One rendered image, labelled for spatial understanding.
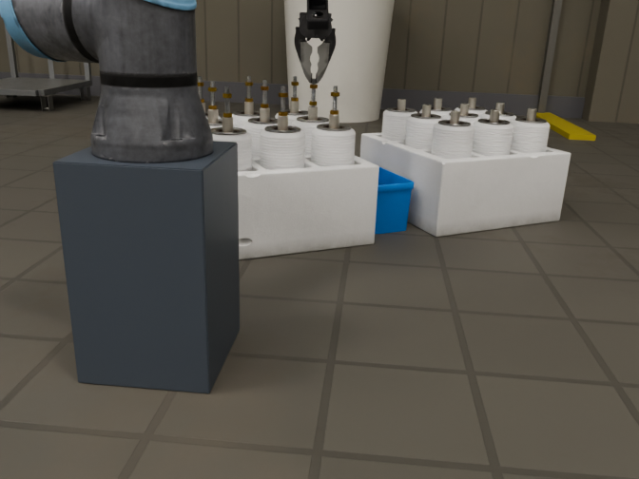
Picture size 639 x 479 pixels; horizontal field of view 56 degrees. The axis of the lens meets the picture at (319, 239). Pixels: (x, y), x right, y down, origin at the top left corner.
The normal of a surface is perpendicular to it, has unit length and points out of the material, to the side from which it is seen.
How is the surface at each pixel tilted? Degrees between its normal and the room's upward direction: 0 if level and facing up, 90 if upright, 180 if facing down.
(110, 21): 90
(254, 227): 90
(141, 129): 72
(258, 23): 90
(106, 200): 90
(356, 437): 0
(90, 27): 103
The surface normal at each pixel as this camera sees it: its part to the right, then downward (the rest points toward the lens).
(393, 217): 0.40, 0.35
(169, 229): -0.10, 0.33
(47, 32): -0.44, 0.61
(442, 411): 0.04, -0.94
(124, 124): -0.19, 0.02
